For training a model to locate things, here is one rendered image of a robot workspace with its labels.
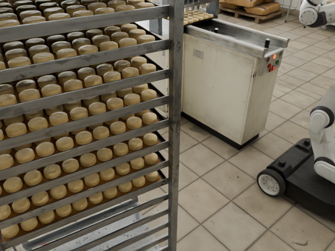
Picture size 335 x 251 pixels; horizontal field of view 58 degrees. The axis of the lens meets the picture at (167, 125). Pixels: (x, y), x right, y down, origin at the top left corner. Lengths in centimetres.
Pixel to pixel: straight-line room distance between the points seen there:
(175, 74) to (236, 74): 142
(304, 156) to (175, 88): 163
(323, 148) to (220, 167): 75
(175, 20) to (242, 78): 148
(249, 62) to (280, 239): 116
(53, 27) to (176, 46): 32
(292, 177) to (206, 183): 59
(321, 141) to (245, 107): 58
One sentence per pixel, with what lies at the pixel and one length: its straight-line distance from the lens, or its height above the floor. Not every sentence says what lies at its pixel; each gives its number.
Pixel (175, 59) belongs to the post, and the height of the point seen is 129.
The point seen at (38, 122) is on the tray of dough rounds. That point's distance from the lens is 90.
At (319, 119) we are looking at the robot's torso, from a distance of 202.
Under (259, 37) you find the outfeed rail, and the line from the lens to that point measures 247.
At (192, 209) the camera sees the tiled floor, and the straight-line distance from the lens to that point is 210.
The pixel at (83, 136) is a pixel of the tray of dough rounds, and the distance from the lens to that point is 96.
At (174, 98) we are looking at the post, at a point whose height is 116.
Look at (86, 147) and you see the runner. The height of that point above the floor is 106.
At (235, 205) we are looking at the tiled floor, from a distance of 216.
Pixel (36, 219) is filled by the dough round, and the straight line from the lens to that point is 113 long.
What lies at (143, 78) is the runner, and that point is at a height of 123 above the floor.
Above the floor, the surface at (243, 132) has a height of 22.
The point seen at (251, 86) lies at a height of 62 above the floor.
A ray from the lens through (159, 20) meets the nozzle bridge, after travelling 247.
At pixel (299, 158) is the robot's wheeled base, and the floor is 19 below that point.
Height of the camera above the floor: 162
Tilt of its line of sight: 35 degrees down
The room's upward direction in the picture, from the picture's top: straight up
